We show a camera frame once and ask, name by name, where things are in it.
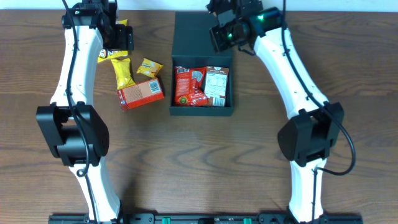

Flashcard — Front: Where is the yellow sunflower seed bag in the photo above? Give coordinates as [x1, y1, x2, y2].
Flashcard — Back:
[97, 28, 128, 63]

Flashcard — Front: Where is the dark green box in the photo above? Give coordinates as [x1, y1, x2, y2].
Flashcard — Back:
[169, 11, 234, 116]

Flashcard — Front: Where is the brown Pocky box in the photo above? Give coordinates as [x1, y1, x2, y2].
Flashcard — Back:
[204, 66, 229, 107]

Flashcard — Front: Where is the orange red snack box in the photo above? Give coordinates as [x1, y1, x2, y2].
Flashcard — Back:
[117, 78, 164, 111]

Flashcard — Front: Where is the red snack bag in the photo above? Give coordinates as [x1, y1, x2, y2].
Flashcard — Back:
[174, 67, 208, 106]

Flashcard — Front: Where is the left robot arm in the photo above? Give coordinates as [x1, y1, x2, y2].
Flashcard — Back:
[36, 0, 134, 223]

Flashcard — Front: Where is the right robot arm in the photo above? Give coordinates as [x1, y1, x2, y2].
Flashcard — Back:
[206, 1, 345, 223]

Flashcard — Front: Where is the yellow Julie's sandwich packet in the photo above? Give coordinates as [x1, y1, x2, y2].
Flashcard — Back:
[111, 58, 136, 90]

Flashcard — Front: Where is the small yellow cracker packet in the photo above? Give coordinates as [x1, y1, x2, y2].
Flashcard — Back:
[136, 58, 163, 78]

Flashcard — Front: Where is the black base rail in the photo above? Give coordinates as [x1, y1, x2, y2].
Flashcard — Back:
[48, 213, 363, 224]

